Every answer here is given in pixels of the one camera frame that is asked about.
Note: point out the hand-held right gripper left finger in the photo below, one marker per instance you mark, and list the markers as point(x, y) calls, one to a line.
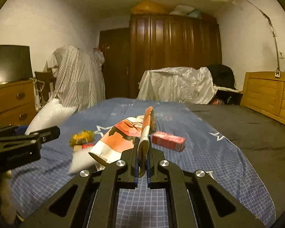
point(135, 175)

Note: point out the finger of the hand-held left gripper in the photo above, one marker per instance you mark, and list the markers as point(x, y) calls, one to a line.
point(42, 134)
point(20, 130)

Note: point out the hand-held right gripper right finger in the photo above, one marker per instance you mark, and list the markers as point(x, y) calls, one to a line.
point(148, 175)

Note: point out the white plastic air pillow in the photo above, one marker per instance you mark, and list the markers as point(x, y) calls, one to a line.
point(49, 116)

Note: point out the wooden dresser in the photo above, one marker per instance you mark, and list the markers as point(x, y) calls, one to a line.
point(11, 99)

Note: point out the white cloth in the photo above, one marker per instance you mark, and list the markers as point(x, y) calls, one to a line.
point(8, 194)

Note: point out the yellow snack packet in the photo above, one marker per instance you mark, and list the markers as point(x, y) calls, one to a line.
point(82, 136)

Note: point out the pink carton box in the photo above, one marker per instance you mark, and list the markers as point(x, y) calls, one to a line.
point(168, 141)

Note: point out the dark wooden chair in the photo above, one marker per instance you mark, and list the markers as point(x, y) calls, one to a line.
point(44, 80)

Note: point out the blue checked star bedsheet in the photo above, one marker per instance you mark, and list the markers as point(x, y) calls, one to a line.
point(204, 156)

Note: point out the grey striped cloth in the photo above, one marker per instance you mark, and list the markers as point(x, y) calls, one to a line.
point(73, 80)

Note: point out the black flat screen monitor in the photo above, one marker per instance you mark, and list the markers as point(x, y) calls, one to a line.
point(11, 61)

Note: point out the white crumpled sheet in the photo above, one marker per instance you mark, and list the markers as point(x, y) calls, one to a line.
point(175, 85)

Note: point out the dark wooden door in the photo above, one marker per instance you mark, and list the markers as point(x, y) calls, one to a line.
point(115, 59)

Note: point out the dark side table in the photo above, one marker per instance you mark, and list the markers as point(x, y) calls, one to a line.
point(230, 96)

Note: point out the black bed sheet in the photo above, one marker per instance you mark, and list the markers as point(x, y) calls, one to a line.
point(256, 135)

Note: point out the black clothes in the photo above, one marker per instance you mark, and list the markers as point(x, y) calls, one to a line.
point(222, 74)

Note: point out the brown wooden wardrobe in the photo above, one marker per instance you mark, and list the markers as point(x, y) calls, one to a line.
point(175, 42)

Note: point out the wooden headboard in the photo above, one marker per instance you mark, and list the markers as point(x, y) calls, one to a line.
point(263, 92)

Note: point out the orange bag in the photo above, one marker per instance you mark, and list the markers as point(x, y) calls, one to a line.
point(148, 7)

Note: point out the light blue bag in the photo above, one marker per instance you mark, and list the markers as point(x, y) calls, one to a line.
point(196, 13)

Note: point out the red box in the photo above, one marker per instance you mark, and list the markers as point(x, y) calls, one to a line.
point(208, 17)

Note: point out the long thin pole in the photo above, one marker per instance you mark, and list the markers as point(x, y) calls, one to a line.
point(270, 26)

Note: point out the wall socket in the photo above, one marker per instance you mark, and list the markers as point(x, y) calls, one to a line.
point(281, 55)

